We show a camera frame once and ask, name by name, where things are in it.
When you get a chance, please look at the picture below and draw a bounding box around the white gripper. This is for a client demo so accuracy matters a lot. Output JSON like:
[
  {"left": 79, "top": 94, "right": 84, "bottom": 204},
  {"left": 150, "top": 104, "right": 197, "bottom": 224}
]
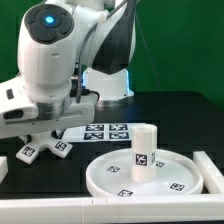
[{"left": 0, "top": 93, "right": 97, "bottom": 139}]

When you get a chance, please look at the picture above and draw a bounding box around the white cross-shaped table base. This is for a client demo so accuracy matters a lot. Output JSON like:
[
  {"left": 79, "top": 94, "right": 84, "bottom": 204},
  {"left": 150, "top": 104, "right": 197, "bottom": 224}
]
[{"left": 16, "top": 132, "right": 72, "bottom": 164}]

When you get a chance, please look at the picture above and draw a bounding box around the white round table top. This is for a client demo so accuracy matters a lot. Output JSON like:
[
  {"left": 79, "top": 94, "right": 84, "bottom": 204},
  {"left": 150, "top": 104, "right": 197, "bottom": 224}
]
[{"left": 86, "top": 149, "right": 203, "bottom": 197}]

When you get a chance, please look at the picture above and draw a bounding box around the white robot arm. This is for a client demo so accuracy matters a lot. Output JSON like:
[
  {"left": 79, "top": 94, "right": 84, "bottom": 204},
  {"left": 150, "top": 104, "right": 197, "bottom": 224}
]
[{"left": 0, "top": 0, "right": 138, "bottom": 139}]

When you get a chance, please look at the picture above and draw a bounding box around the white marker sheet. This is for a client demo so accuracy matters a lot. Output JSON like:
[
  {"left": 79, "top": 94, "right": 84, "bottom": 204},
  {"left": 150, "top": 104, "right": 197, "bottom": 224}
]
[{"left": 62, "top": 123, "right": 137, "bottom": 143}]

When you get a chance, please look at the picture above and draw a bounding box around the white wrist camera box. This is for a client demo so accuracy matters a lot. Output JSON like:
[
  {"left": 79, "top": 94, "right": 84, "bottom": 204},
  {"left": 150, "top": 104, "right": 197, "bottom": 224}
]
[{"left": 0, "top": 77, "right": 38, "bottom": 123}]

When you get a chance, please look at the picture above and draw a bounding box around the white left fence rail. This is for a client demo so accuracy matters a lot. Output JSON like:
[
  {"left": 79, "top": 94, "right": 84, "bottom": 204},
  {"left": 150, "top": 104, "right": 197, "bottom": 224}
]
[{"left": 0, "top": 157, "right": 8, "bottom": 184}]

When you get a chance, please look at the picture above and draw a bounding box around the white fence rail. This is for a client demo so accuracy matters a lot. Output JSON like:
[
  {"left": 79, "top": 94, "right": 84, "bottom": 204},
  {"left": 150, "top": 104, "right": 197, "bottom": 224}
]
[
  {"left": 0, "top": 157, "right": 8, "bottom": 184},
  {"left": 0, "top": 194, "right": 224, "bottom": 224},
  {"left": 193, "top": 151, "right": 224, "bottom": 195}
]

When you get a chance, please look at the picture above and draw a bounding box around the white front fence rail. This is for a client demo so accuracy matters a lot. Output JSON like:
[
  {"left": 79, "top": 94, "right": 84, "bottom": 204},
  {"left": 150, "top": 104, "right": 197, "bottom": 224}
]
[{"left": 0, "top": 194, "right": 224, "bottom": 224}]

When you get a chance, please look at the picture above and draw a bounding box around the white right fence rail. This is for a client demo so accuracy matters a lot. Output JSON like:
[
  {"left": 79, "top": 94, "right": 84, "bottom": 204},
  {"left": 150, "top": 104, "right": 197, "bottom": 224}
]
[{"left": 193, "top": 151, "right": 224, "bottom": 195}]

